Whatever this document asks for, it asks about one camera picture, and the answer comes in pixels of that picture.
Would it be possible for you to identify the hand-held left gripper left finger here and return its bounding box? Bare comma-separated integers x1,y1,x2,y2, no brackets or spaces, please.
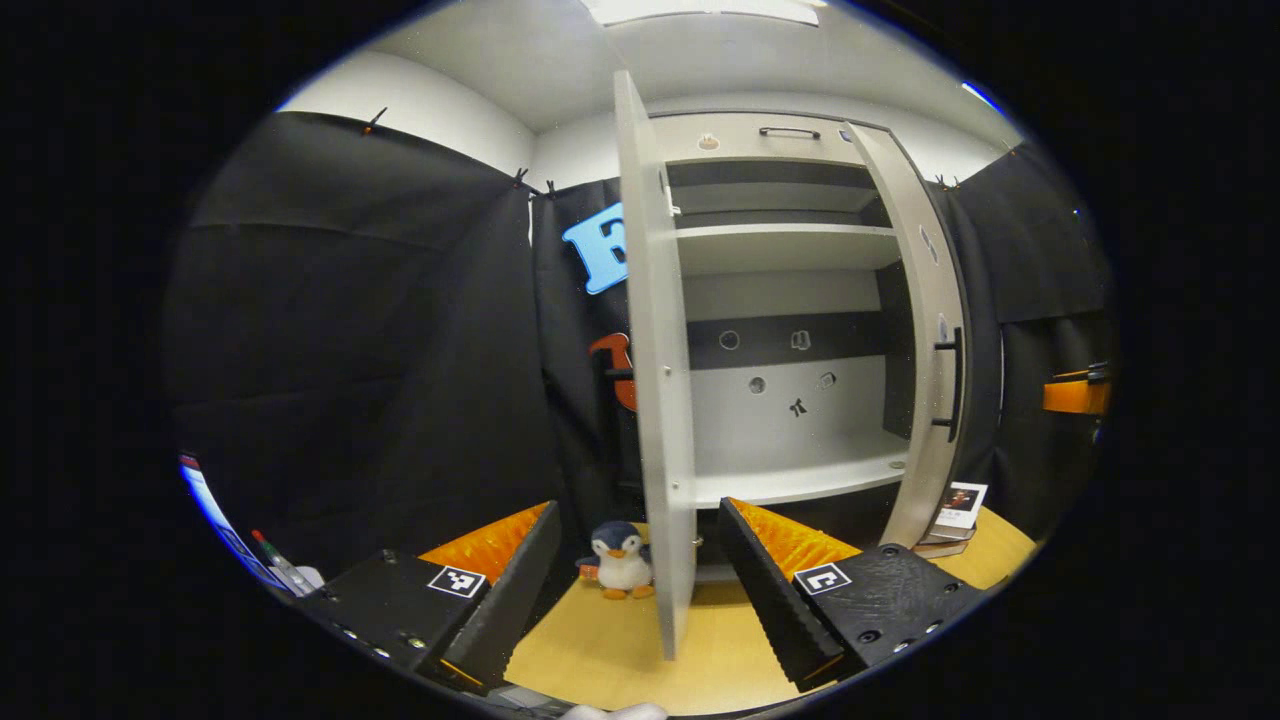
295,500,563,696

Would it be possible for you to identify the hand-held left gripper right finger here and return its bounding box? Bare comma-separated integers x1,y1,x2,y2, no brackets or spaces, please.
717,497,986,693

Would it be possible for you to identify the grey cabinet door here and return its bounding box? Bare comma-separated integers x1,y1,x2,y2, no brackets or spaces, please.
612,70,698,661
845,120,971,549

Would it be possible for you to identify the grey cabinet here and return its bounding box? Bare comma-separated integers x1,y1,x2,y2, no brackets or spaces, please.
650,110,971,586

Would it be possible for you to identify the grey cabinet drawer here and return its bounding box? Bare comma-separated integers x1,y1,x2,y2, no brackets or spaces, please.
650,112,866,166

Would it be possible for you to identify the penguin plush toy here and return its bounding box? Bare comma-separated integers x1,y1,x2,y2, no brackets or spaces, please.
577,520,656,601

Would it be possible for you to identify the white picture-cover book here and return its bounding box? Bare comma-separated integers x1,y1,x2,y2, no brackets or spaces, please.
935,482,989,531

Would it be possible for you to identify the brown-edged book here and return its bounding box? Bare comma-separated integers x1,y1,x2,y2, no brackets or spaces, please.
912,526,976,559

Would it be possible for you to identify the marker pen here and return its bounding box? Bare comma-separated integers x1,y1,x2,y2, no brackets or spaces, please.
250,528,313,598

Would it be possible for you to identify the black backdrop cloth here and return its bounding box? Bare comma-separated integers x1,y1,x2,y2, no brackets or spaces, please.
165,110,1116,581

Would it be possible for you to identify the white printed board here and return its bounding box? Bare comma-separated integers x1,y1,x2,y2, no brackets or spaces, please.
178,453,276,591

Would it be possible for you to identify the large ceiling light panel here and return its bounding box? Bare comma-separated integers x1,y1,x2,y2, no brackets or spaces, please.
580,0,831,28

